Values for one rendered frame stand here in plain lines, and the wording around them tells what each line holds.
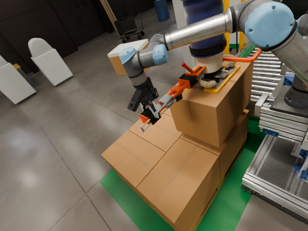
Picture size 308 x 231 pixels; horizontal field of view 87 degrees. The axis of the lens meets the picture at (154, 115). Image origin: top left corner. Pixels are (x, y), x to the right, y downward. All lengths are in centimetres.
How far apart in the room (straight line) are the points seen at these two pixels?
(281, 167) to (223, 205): 60
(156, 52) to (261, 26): 34
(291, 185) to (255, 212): 37
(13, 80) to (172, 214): 616
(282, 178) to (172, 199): 96
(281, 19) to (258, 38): 7
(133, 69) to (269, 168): 149
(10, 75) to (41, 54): 114
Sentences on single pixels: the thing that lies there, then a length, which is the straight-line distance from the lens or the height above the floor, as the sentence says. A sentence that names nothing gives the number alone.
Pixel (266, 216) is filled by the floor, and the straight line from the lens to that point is 186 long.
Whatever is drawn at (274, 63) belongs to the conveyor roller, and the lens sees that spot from 255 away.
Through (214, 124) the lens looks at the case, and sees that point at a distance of 114.
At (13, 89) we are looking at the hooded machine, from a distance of 671.
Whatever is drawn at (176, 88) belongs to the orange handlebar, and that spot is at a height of 122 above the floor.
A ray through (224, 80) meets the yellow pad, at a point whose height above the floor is 109.
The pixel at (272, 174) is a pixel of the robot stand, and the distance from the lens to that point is 179.
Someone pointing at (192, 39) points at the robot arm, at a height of 150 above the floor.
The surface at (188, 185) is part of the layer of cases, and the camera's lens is 133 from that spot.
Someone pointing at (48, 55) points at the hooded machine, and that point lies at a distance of 623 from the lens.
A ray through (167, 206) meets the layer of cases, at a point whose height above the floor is 54.
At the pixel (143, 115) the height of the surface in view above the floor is 122.
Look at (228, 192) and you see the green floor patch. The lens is 189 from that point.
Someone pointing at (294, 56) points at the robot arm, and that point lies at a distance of 76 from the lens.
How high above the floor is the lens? 174
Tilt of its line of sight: 39 degrees down
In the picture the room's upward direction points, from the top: 22 degrees counter-clockwise
